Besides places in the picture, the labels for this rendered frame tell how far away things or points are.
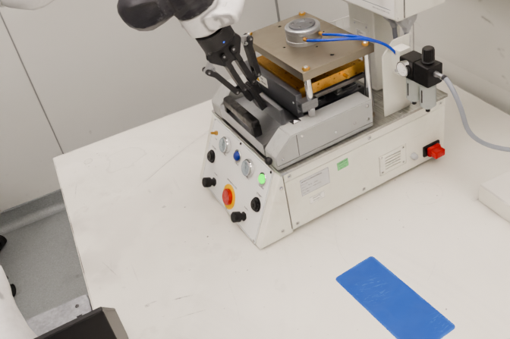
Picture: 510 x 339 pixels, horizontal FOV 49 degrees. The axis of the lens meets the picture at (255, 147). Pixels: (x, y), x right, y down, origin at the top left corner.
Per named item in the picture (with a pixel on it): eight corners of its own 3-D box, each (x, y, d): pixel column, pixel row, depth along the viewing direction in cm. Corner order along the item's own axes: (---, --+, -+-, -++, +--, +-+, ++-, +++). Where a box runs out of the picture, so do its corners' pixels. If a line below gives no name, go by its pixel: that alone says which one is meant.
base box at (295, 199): (360, 104, 167) (357, 51, 158) (454, 161, 139) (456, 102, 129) (199, 178, 151) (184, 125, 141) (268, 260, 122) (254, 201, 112)
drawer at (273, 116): (321, 76, 148) (318, 49, 143) (374, 108, 131) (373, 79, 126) (221, 119, 138) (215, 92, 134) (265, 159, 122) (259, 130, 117)
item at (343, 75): (314, 49, 142) (310, 14, 136) (369, 79, 125) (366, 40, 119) (255, 73, 136) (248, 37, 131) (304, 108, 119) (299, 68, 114)
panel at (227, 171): (202, 180, 149) (215, 115, 142) (255, 244, 126) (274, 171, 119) (195, 180, 148) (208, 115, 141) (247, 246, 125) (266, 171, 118)
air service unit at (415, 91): (404, 90, 127) (402, 30, 119) (451, 116, 116) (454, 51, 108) (385, 99, 125) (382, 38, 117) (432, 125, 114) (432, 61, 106)
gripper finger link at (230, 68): (226, 52, 116) (221, 56, 115) (250, 91, 123) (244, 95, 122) (218, 46, 119) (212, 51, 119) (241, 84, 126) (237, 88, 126)
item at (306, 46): (329, 36, 146) (324, -12, 139) (410, 76, 122) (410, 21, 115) (248, 69, 139) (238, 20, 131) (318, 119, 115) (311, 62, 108)
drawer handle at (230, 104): (232, 108, 134) (229, 94, 132) (262, 134, 123) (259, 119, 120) (225, 111, 134) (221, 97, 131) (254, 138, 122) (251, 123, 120)
